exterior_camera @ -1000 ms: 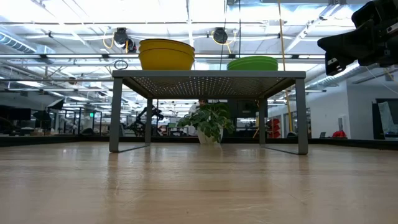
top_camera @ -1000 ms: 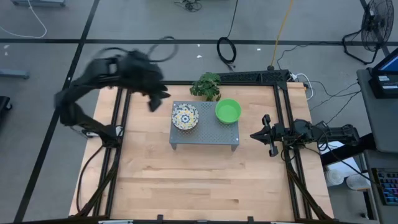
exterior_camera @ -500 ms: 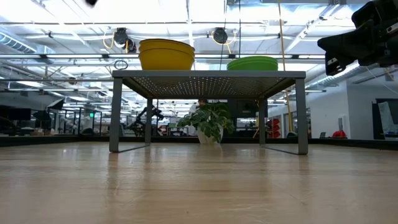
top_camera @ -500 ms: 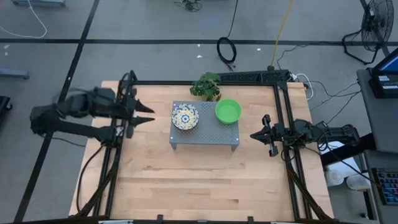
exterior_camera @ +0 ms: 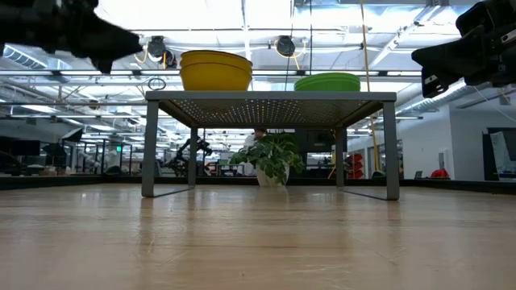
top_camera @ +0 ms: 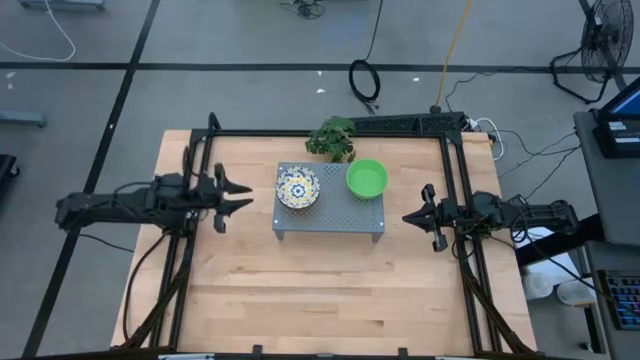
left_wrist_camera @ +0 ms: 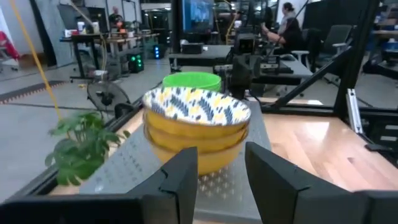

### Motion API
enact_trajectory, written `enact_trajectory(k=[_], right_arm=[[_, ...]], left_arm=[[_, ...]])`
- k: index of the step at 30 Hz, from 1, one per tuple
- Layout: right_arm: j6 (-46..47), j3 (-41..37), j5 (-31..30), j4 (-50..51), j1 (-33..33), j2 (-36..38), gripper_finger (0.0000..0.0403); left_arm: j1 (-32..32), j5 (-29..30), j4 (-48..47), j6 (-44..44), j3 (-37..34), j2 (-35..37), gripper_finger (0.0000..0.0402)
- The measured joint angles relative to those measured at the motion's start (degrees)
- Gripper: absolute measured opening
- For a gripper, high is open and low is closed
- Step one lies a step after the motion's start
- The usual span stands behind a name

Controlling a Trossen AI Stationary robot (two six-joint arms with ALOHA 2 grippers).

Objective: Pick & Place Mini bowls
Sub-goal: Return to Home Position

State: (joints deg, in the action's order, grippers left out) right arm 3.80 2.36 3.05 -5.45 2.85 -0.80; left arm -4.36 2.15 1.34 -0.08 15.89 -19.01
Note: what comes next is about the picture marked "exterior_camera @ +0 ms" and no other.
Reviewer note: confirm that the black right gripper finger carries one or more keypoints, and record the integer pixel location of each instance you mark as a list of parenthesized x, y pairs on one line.
[(443, 60), (471, 46)]

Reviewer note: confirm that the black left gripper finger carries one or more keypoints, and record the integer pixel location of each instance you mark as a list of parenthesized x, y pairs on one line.
[(104, 65), (109, 40)]

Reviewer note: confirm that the yellow bowl blue floral inside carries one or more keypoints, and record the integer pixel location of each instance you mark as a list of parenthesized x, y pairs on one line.
[(215, 78), (215, 60)]

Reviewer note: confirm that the green plastic mini bowl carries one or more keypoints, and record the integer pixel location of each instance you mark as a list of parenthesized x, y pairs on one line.
[(327, 81), (327, 88)]

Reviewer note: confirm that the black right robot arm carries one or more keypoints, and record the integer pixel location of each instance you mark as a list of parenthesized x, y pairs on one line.
[(488, 16)]

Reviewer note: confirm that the black background robot arm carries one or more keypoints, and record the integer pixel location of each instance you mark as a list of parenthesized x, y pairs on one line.
[(181, 161)]

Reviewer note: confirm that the red bag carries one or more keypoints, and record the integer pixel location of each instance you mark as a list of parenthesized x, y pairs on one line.
[(439, 174)]

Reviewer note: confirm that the stack of red bins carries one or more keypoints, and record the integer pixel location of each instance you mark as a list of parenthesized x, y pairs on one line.
[(356, 165)]

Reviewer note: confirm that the grey perforated metal table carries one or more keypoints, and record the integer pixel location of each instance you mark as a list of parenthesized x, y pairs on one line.
[(266, 96)]

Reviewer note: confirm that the person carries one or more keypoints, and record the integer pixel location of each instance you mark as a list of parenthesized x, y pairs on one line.
[(250, 145)]

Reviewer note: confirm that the green leafy plant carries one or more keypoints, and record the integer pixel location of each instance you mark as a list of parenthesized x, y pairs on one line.
[(274, 155)]

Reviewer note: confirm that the white plant pot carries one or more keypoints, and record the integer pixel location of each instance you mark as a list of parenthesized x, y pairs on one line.
[(268, 179)]

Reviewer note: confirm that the black aluminium frame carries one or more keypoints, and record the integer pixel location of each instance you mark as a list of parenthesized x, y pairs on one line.
[(80, 182)]

